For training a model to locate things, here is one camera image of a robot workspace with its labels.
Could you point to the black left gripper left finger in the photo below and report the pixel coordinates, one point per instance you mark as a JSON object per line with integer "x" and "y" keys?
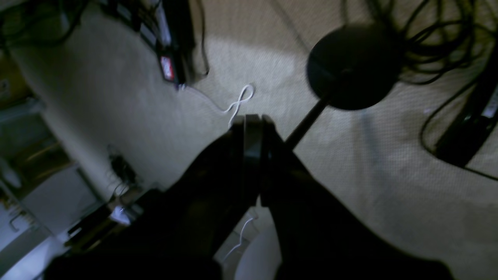
{"x": 176, "y": 232}

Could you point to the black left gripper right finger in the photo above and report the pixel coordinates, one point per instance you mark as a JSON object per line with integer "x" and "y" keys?
{"x": 319, "y": 238}

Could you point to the black device on floor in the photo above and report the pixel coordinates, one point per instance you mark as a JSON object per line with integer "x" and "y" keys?
{"x": 474, "y": 124}

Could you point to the black round stand base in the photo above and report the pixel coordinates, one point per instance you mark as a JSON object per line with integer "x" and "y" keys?
{"x": 351, "y": 68}

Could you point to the black power strip with label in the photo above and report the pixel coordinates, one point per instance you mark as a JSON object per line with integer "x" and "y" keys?
{"x": 166, "y": 27}

